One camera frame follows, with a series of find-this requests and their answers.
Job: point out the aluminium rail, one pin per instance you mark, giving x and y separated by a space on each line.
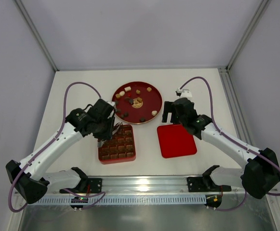
118 184
236 111

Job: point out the round red tray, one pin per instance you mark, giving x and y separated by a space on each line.
151 101

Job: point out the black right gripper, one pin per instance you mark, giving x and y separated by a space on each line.
172 110

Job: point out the white chocolate top left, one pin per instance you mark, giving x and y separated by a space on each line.
127 88

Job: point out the right side aluminium rail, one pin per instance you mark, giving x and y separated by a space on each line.
236 111

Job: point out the white heart chocolate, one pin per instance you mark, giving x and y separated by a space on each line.
154 112

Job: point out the square red box lid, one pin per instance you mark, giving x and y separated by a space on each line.
175 141

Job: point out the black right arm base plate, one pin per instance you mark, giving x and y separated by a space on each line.
202 184

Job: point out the aluminium front rail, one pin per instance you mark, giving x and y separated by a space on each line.
118 184

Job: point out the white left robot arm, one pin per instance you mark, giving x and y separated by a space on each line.
30 177

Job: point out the slotted grey cable duct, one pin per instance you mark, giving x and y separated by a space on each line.
174 199

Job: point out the aluminium frame post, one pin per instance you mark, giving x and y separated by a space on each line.
258 14
34 31

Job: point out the square red chocolate box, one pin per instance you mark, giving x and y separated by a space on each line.
121 148

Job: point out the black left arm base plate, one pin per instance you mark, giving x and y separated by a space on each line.
88 186

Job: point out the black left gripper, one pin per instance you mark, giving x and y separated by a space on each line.
106 133

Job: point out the left aluminium frame post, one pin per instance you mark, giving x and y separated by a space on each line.
34 31

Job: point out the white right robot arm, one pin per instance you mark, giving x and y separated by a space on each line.
258 173

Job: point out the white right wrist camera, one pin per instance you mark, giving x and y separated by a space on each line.
183 93

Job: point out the right aluminium frame post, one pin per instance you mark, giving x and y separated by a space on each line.
258 14

